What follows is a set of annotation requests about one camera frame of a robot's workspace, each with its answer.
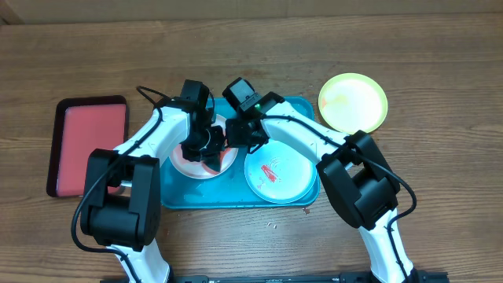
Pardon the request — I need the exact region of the dark tray with red liquid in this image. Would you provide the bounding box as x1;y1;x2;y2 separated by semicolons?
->
46;95;129;197

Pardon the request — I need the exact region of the teal plastic tray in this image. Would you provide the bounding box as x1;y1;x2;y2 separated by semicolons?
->
159;96;321;210

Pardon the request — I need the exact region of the light blue plate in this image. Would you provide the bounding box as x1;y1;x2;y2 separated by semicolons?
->
244;141;320;206

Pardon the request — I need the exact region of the green scouring sponge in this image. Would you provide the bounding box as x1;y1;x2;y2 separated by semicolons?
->
202;154;221;172

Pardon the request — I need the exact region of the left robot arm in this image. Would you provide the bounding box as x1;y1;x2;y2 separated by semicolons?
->
71;79;225;282

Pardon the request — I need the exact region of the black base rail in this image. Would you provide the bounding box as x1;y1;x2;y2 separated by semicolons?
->
100;270;450;283

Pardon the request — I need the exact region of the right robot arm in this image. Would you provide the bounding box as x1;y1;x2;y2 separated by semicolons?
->
222;78;417;282

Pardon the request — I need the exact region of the yellow-green plate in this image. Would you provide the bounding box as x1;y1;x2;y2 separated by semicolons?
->
318;73;388;134

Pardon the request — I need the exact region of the white plate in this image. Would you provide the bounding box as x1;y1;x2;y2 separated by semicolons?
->
170;114;238;179

